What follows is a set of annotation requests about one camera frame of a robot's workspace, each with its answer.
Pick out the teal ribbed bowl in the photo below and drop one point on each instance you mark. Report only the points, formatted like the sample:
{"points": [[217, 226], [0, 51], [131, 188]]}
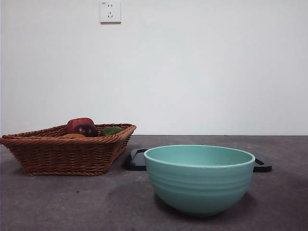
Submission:
{"points": [[199, 187]]}

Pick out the brown fuzzy kiwi fruit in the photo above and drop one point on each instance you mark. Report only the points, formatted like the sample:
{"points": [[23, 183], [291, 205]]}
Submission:
{"points": [[74, 136]]}

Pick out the dark purple round fruit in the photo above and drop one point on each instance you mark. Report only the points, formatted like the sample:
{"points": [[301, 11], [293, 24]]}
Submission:
{"points": [[85, 130]]}

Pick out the white wall power socket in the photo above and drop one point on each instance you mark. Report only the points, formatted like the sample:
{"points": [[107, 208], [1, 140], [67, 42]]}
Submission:
{"points": [[110, 12]]}

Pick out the dark blue rectangular tray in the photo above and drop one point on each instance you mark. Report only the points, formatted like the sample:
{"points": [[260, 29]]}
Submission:
{"points": [[136, 161]]}

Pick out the green fruit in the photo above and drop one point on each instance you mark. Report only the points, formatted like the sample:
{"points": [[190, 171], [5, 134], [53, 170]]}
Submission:
{"points": [[110, 130]]}

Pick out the brown wicker basket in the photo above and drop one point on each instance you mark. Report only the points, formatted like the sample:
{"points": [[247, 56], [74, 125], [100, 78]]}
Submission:
{"points": [[65, 156]]}

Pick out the red apple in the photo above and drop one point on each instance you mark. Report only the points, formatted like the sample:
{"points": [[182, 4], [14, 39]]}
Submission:
{"points": [[78, 121]]}

